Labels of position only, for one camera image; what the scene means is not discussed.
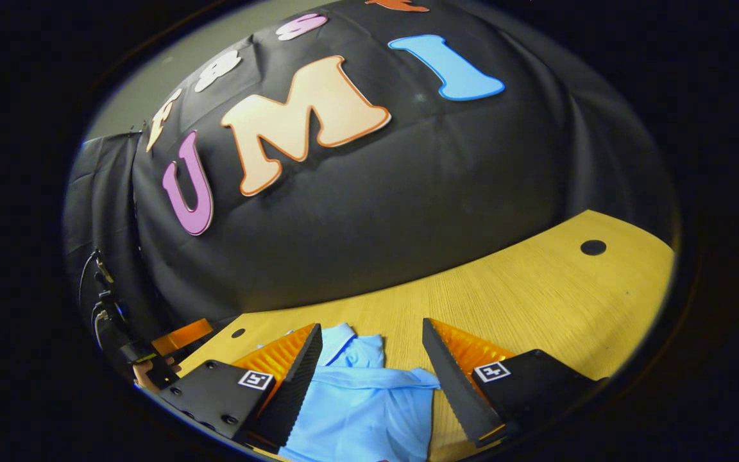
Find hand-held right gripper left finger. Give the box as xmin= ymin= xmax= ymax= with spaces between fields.
xmin=155 ymin=323 xmax=323 ymax=450

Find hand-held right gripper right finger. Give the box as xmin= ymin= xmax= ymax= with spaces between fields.
xmin=421 ymin=318 xmax=607 ymax=449

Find light blue T-shirt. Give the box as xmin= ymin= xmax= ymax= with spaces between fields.
xmin=257 ymin=322 xmax=441 ymax=462

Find black backdrop cloth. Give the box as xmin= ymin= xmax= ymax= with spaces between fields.
xmin=62 ymin=0 xmax=678 ymax=334

